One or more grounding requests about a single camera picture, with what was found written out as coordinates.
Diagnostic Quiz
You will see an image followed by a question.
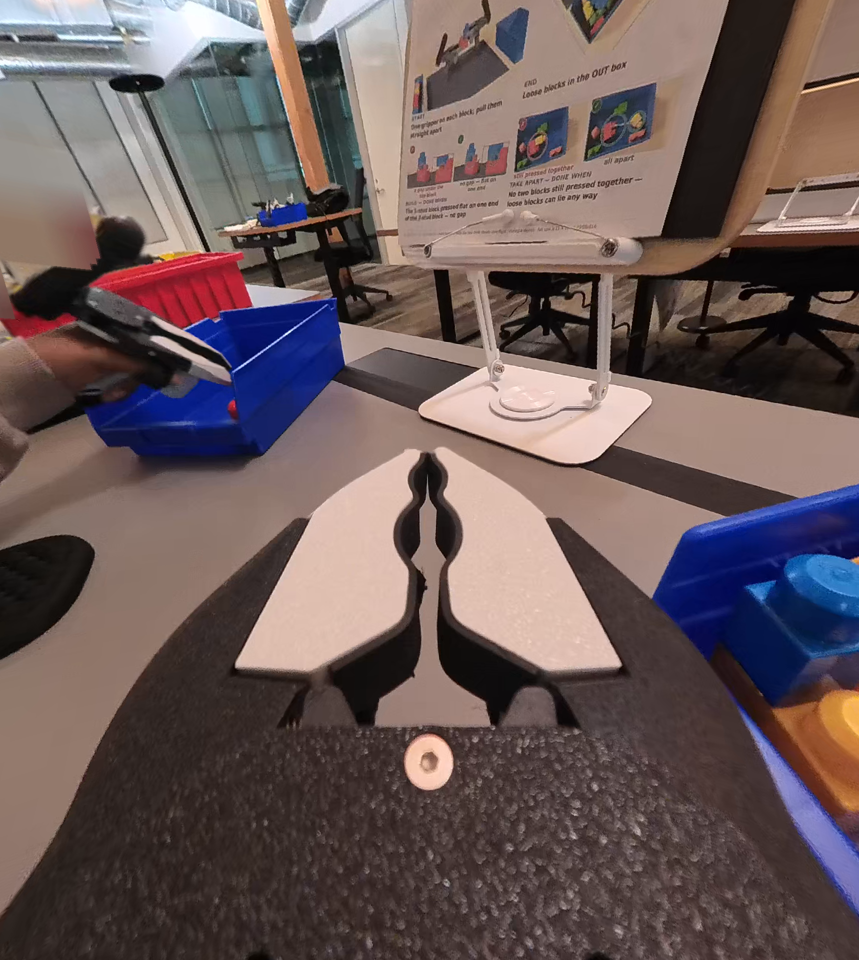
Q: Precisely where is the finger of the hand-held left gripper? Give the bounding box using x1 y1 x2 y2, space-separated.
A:
120 298 236 388

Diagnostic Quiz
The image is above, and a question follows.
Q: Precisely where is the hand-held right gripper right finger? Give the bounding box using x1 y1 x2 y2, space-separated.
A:
428 447 626 727

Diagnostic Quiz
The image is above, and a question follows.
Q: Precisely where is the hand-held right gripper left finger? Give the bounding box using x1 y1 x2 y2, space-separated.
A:
233 448 431 727

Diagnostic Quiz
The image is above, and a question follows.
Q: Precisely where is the blue single-stud toy block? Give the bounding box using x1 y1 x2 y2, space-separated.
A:
724 553 859 706

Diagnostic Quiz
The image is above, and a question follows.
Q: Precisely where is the person's left hand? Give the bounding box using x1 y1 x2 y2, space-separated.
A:
28 328 172 402

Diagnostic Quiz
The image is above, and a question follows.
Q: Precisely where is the red ribbed plastic bin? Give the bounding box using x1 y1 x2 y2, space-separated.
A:
2 251 254 339

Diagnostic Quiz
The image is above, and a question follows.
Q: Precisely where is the black floor lamp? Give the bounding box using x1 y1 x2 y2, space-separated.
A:
109 73 209 256

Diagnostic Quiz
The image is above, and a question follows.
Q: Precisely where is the wooden pillar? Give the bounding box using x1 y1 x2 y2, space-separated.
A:
257 0 329 192

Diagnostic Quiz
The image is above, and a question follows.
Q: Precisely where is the black pad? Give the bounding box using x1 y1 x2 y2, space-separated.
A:
0 534 95 680

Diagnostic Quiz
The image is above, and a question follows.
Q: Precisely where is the printed instruction sheet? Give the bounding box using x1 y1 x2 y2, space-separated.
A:
398 0 731 249

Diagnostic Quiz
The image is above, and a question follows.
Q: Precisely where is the small clear stand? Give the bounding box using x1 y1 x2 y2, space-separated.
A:
755 171 859 230

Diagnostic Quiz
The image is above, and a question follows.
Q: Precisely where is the small wooden display board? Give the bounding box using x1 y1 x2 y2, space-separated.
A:
767 63 859 196

